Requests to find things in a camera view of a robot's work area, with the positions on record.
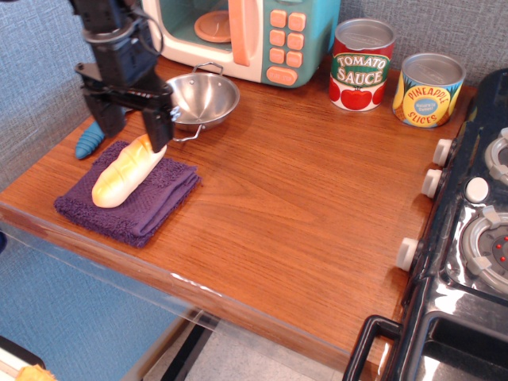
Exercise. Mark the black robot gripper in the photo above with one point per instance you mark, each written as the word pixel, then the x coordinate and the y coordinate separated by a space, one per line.
pixel 123 75

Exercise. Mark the toy bread loaf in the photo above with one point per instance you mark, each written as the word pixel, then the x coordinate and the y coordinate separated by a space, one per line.
pixel 123 176

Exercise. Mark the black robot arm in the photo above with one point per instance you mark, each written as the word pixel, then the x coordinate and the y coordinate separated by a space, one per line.
pixel 110 11

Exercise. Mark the purple folded towel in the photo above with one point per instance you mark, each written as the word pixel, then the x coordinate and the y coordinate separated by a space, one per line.
pixel 136 220

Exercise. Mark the orange microwave turntable plate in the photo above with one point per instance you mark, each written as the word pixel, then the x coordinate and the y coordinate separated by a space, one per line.
pixel 214 27

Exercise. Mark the teal toy microwave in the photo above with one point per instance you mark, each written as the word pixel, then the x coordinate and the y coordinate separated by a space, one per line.
pixel 279 43

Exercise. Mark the tomato sauce can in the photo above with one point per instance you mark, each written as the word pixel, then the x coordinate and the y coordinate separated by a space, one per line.
pixel 360 65

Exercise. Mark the yellow object at corner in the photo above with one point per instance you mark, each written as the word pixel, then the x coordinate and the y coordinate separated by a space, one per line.
pixel 34 373

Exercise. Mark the pineapple slices can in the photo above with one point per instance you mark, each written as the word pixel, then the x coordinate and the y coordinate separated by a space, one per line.
pixel 428 88

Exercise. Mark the white stove knob middle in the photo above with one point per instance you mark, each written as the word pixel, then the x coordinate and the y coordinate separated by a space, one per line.
pixel 431 182

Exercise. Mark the white stove knob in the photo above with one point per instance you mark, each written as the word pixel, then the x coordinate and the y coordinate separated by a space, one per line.
pixel 431 182
pixel 406 253
pixel 442 151

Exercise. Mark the white stove knob bottom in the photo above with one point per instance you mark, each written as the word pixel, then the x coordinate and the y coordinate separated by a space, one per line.
pixel 406 253

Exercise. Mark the white stove knob top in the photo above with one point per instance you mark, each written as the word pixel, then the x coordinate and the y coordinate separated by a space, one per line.
pixel 442 151

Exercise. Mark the black toy stove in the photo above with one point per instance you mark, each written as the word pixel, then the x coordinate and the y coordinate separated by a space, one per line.
pixel 454 309

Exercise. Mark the fork with blue handle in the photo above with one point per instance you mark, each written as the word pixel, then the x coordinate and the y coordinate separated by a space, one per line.
pixel 89 141

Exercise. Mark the small steel bowl with handles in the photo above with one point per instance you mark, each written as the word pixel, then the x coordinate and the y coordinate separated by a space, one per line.
pixel 203 99

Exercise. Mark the black oven door handle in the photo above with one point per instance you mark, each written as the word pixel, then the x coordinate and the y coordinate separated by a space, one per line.
pixel 373 326

